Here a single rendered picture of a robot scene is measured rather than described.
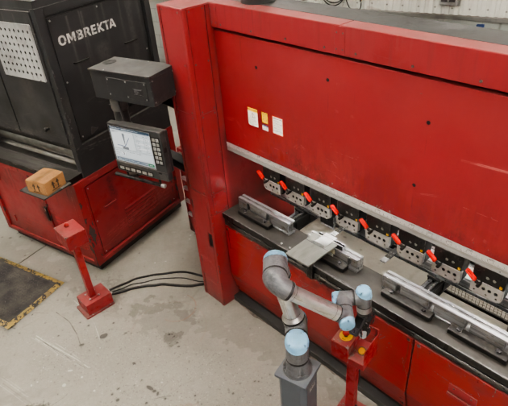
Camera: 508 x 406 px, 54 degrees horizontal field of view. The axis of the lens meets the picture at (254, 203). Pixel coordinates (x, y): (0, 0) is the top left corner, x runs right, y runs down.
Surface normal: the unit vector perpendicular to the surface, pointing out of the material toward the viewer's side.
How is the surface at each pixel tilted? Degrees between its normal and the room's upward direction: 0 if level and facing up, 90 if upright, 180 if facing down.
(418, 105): 90
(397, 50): 90
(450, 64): 90
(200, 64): 90
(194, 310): 0
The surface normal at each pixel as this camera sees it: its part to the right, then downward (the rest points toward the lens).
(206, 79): 0.69, 0.36
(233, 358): -0.07, -0.83
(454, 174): -0.73, 0.43
